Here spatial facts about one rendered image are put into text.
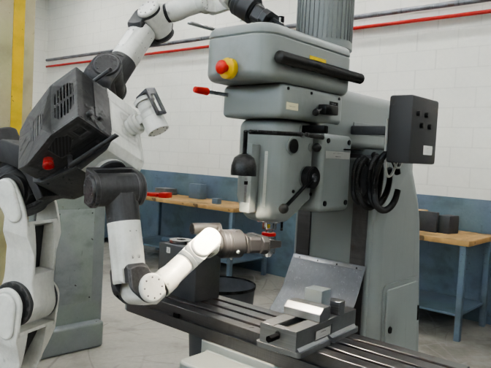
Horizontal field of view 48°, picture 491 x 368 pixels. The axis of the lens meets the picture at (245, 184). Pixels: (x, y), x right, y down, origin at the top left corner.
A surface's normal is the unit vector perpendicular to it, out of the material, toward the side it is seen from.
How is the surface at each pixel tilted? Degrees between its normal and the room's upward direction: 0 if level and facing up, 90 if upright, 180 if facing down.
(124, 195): 75
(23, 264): 90
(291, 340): 90
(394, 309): 88
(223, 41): 90
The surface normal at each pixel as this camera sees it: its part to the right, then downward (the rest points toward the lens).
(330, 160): 0.75, 0.07
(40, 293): 0.93, -0.08
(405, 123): -0.65, 0.00
